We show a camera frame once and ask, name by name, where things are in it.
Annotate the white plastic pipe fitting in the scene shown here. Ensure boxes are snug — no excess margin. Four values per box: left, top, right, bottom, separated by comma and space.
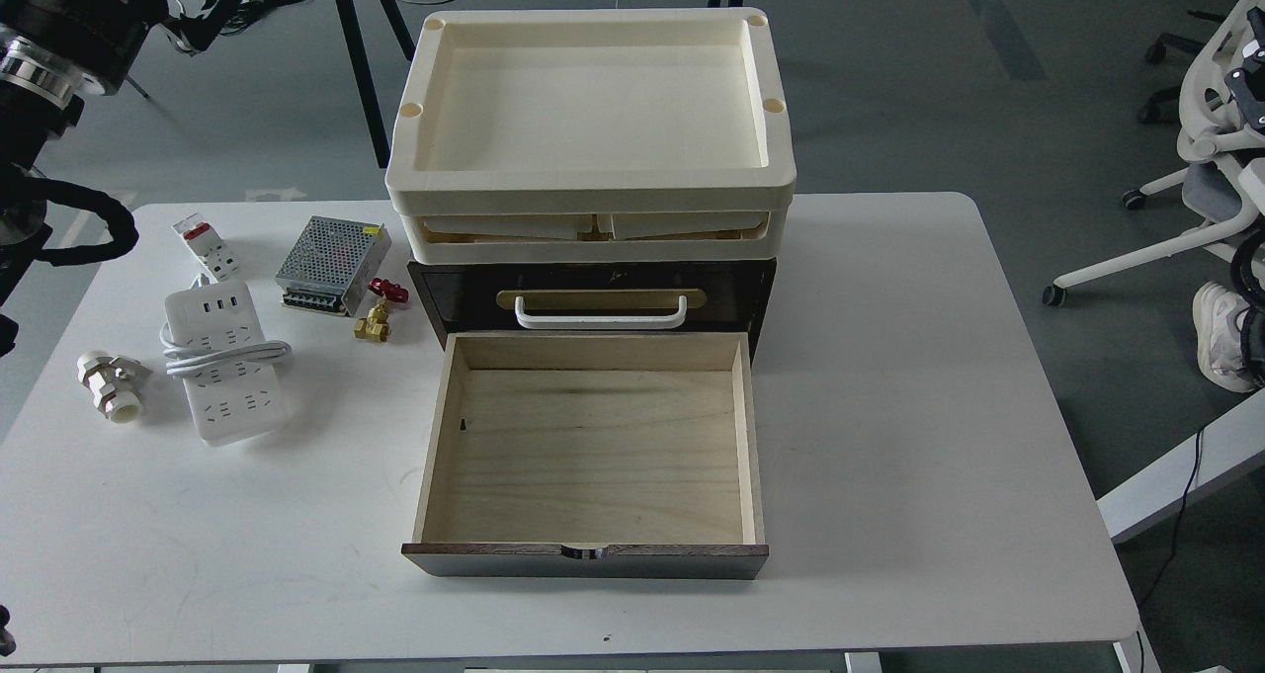
76, 350, 152, 424

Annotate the white drawer handle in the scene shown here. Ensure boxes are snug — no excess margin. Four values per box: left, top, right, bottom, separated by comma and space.
514, 293, 689, 331

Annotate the brass valve with red handle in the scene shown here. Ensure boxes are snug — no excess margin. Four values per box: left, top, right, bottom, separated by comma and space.
353, 277, 410, 343

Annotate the white power strip with cable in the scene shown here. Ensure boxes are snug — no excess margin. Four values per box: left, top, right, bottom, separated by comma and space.
161, 280, 291, 447

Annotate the cream plastic stacking tray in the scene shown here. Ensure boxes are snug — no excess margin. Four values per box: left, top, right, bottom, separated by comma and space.
385, 8, 797, 264

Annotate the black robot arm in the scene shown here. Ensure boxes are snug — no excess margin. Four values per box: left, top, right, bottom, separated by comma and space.
1, 0, 242, 297

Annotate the open wooden drawer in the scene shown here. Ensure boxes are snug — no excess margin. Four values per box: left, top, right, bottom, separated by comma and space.
401, 331, 770, 579

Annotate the metal mesh power supply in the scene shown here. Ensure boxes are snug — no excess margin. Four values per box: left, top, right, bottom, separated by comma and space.
275, 216, 391, 316

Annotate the black table leg frame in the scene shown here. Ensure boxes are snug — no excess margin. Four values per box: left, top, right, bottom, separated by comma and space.
324, 0, 416, 170

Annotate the white sneaker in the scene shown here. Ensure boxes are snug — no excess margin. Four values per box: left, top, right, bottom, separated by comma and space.
1192, 281, 1259, 393

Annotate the white office chair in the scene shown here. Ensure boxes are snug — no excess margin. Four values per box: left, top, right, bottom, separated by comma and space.
1041, 0, 1262, 305

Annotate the white red circuit breaker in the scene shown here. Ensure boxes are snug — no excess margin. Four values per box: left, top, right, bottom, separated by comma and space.
172, 213, 242, 283

